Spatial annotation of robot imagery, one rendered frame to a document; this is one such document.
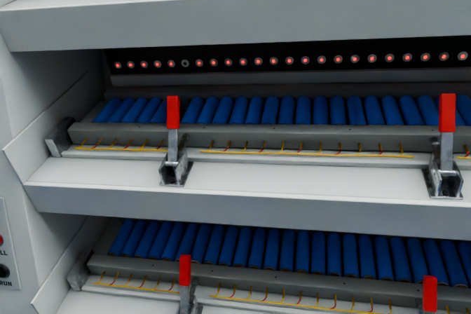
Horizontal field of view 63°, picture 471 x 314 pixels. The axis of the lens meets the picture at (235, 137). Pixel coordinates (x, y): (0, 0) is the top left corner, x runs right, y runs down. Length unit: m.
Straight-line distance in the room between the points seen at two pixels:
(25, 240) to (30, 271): 0.04
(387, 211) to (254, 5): 0.23
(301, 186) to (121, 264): 0.29
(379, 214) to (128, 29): 0.30
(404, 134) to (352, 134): 0.05
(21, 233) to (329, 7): 0.42
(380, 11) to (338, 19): 0.03
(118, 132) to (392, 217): 0.32
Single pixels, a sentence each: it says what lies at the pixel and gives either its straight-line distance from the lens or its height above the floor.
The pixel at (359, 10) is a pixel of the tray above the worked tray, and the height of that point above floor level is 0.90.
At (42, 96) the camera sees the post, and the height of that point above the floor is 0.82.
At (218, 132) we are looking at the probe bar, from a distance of 0.44.
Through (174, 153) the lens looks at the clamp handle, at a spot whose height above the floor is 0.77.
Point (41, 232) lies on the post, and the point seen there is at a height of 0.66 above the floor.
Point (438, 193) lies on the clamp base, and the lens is 0.40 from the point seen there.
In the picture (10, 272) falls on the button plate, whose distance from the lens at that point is 0.57.
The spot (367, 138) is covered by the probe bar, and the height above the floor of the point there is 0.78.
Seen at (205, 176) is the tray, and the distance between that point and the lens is 0.42.
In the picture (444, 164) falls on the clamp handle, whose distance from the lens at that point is 0.40.
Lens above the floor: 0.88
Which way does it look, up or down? 14 degrees down
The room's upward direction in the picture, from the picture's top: 2 degrees counter-clockwise
